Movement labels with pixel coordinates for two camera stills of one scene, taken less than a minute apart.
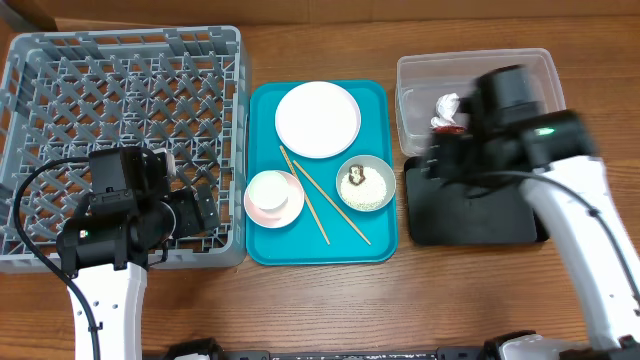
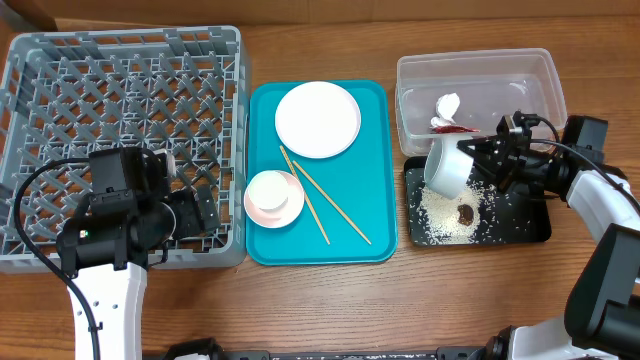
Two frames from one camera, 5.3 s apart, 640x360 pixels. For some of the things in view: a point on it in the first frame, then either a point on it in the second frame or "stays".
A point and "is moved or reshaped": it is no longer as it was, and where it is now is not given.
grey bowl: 366,183 is moved or reshaped
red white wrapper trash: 446,106 stays
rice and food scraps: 363,188 to 457,221
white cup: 268,190 stays
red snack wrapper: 449,130 stays
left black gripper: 193,223 stays
